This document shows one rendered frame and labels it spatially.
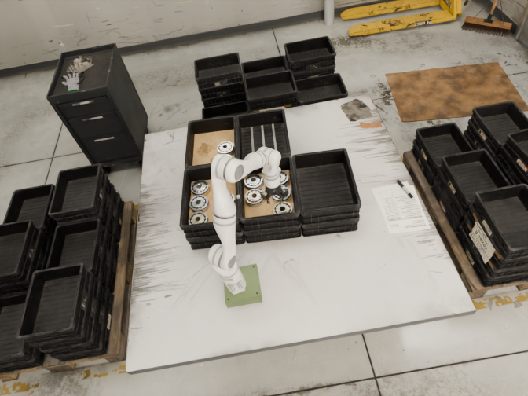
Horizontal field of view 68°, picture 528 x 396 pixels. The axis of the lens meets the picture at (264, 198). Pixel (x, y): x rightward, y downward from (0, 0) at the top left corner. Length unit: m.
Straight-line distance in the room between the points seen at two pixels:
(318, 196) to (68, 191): 1.82
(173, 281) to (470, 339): 1.77
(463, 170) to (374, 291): 1.30
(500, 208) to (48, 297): 2.69
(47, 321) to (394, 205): 2.03
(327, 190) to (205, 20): 3.40
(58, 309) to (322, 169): 1.69
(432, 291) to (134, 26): 4.31
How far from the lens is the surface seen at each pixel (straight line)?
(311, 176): 2.18
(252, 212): 2.05
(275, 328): 1.89
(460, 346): 2.73
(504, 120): 3.41
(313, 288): 1.96
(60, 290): 2.64
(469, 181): 2.90
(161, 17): 5.10
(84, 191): 3.04
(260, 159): 1.57
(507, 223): 2.62
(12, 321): 3.01
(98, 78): 3.32
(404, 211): 2.23
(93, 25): 5.26
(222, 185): 1.49
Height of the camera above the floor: 2.48
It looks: 52 degrees down
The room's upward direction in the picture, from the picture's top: 11 degrees counter-clockwise
